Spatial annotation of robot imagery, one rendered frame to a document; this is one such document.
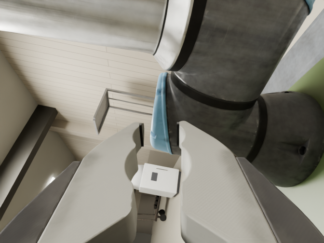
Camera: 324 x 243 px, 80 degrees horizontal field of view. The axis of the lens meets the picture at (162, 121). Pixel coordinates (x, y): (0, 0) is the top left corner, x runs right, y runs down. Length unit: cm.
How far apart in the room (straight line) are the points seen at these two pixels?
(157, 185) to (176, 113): 471
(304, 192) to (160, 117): 27
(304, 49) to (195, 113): 35
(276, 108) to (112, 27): 29
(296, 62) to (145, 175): 467
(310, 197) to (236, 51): 26
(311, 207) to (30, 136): 484
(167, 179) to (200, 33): 489
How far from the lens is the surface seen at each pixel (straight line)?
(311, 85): 45
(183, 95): 30
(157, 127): 31
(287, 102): 40
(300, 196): 42
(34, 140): 488
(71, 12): 24
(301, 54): 57
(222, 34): 24
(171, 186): 504
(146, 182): 499
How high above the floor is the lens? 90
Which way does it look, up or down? 2 degrees down
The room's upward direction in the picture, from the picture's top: 79 degrees counter-clockwise
